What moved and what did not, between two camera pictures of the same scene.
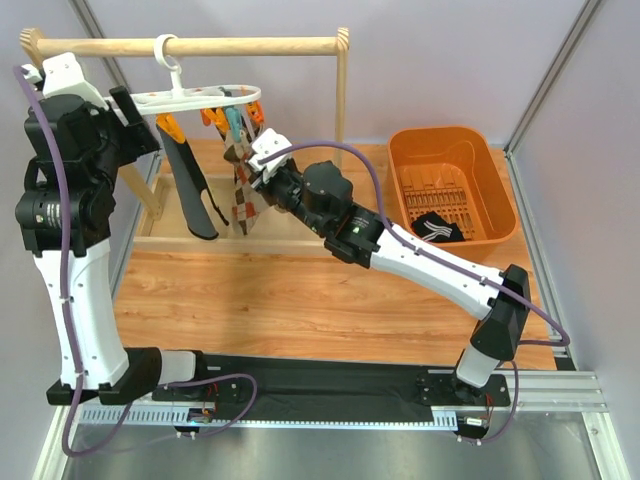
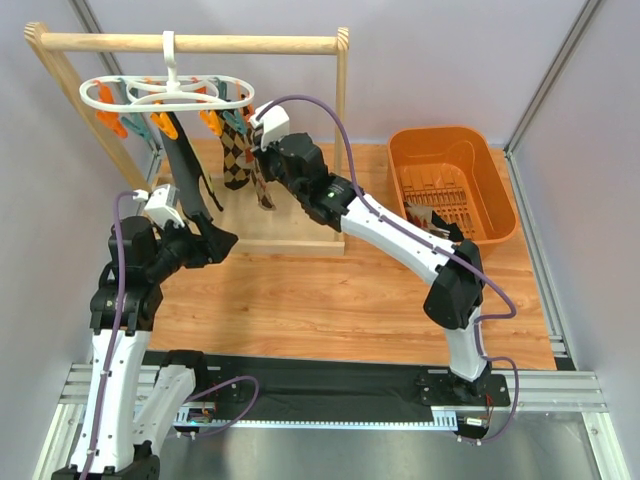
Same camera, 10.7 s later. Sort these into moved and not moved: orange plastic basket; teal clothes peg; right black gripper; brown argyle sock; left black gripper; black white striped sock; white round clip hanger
Moved: left black gripper; teal clothes peg; white round clip hanger; right black gripper; brown argyle sock
Not moved: orange plastic basket; black white striped sock
